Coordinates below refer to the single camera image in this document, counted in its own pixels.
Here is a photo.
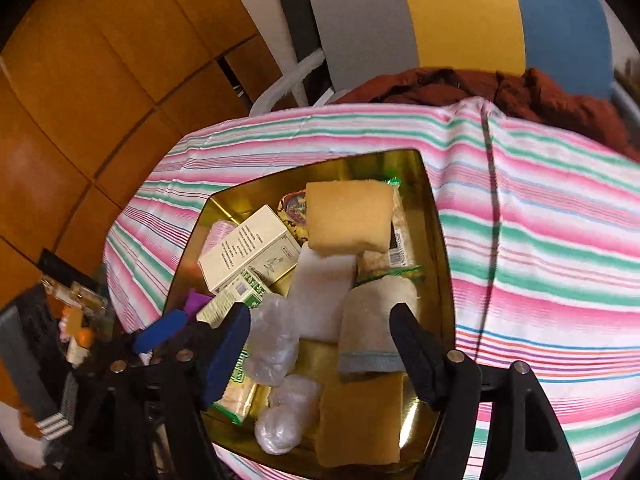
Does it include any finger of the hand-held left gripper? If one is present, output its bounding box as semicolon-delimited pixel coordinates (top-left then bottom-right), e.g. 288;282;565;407
132;310;187;355

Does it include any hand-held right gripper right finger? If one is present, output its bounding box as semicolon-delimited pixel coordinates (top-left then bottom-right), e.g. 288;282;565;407
389;302;583;480

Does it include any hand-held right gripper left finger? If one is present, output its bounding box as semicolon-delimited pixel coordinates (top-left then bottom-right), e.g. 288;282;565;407
65;302;251;480

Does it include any cracker packet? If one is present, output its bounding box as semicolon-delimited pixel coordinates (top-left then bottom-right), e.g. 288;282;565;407
212;345;258;423
360;175;426;281

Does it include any purple foil wrapper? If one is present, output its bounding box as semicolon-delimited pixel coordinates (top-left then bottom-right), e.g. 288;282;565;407
184;292;215;318

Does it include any clear plastic bundle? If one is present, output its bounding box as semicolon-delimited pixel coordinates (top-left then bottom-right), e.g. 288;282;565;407
245;294;301;386
254;374;323;456

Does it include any beige towel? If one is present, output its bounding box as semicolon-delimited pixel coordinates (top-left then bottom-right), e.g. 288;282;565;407
337;277;418;375

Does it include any green and gold carton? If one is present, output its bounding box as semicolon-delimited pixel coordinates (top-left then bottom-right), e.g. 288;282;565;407
196;267;275;326

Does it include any cream printed carton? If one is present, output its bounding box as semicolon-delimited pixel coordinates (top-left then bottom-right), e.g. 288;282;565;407
197;205;302;295

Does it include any pink towel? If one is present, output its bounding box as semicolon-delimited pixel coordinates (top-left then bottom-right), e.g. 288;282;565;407
204;221;238;263

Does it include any white sponge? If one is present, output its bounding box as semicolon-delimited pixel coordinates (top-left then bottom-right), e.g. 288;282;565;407
286;245;358;343

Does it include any gold tray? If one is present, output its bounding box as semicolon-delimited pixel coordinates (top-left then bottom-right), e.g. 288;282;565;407
162;149;456;478

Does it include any yellow sponge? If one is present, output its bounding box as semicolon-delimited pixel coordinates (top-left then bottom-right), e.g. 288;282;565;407
304;178;396;256

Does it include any striped tablecloth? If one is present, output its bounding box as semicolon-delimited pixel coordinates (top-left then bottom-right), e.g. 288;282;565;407
102;97;640;480

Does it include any wooden wardrobe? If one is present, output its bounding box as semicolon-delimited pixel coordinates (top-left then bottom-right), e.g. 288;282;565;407
0;0;301;411

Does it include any brown jacket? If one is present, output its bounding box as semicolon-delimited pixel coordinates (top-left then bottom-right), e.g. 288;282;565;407
332;66;640;161

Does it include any grey yellow blue chair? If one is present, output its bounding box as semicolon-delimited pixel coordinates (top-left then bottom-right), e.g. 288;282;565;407
250;0;640;111

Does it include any black upright post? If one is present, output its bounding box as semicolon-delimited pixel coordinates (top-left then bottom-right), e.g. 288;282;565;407
271;0;328;106

